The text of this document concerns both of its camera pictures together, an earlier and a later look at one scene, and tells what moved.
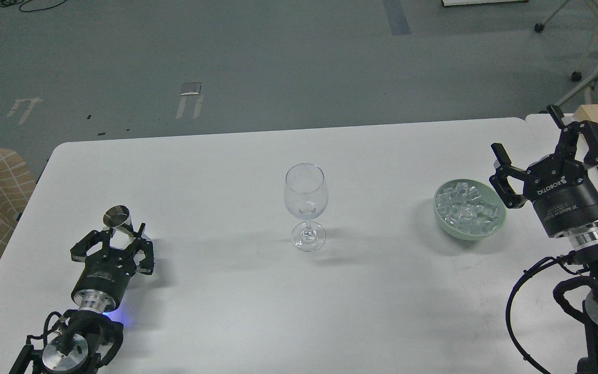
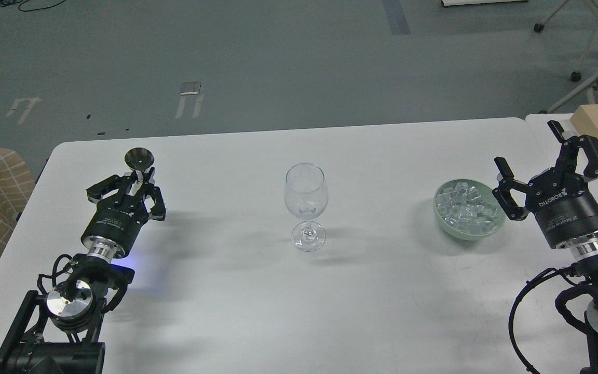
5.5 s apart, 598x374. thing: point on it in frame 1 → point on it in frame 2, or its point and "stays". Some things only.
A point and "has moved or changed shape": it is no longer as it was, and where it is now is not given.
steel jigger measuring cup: (119, 216) has moved or changed shape
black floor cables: (8, 3) stays
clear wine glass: (306, 198) stays
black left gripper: (104, 278) → (113, 226)
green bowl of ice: (469, 209) stays
